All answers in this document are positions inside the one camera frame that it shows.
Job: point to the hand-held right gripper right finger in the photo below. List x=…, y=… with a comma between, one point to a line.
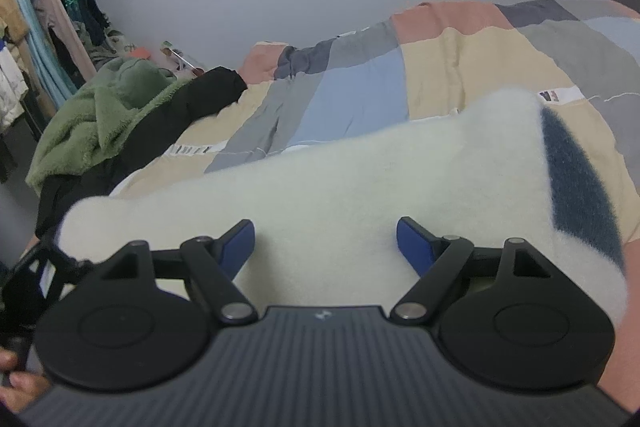
x=415, y=244

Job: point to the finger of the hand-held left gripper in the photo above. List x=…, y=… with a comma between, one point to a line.
x=70, y=264

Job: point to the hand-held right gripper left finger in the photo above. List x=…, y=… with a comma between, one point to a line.
x=237, y=247

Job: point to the cream fleece jacket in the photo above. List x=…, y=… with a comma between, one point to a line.
x=325, y=187

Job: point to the person's left hand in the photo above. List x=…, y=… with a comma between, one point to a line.
x=25, y=384

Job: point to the white quilt label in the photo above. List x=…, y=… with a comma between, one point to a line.
x=195, y=149
x=557, y=96

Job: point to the green fleece garment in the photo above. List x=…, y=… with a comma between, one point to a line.
x=90, y=127

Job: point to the black garment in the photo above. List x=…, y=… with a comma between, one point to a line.
x=200, y=94

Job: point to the patchwork bed quilt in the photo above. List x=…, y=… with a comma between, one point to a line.
x=450, y=67

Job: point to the white hanging garment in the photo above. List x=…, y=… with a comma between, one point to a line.
x=10, y=82

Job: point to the light blue hanging garment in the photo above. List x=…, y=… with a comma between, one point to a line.
x=45, y=57

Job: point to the orange item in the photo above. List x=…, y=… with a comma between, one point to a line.
x=139, y=53

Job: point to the camouflage cloth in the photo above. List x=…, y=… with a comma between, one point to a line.
x=107, y=44

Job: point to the dark hanging garment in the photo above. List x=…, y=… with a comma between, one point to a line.
x=95, y=17

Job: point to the tan hanging garment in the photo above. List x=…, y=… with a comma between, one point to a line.
x=10, y=7

